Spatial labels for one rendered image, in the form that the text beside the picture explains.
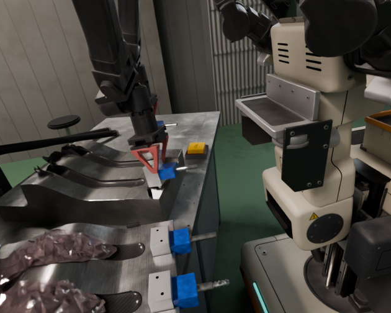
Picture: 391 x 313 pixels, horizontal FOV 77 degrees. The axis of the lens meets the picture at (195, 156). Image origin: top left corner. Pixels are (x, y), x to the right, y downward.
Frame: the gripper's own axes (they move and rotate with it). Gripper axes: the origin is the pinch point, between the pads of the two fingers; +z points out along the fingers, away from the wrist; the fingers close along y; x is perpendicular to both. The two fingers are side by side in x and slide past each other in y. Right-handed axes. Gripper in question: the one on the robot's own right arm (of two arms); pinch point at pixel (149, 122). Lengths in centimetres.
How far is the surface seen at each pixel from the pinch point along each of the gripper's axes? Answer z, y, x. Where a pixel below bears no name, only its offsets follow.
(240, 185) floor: 96, -92, 27
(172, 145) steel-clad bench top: 15.1, -11.3, 2.8
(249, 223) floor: 96, -48, 33
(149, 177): 2.8, 31.5, 10.4
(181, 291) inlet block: 8, 57, 23
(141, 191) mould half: 5.9, 33.3, 7.9
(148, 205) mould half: 7.8, 36.2, 10.3
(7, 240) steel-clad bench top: 14, 43, -29
